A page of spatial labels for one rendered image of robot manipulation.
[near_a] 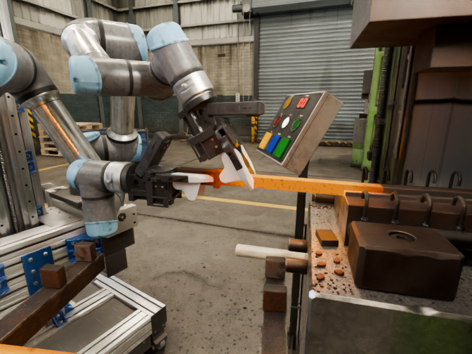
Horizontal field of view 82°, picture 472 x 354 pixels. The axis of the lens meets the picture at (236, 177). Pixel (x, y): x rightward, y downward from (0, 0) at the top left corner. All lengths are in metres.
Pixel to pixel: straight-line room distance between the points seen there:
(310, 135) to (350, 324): 0.65
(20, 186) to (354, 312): 1.11
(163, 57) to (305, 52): 8.10
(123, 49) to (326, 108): 0.67
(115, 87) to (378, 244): 0.55
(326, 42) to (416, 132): 7.91
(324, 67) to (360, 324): 8.23
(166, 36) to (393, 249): 0.51
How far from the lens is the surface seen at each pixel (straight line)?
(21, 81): 0.79
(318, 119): 0.96
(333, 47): 8.59
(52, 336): 1.55
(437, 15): 0.51
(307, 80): 8.50
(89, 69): 0.63
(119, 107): 1.11
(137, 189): 0.67
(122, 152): 1.20
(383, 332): 0.44
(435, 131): 0.79
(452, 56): 0.55
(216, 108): 0.56
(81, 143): 0.85
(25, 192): 1.22
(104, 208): 0.74
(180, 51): 0.58
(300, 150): 0.95
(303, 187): 0.55
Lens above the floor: 1.15
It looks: 15 degrees down
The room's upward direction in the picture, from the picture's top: straight up
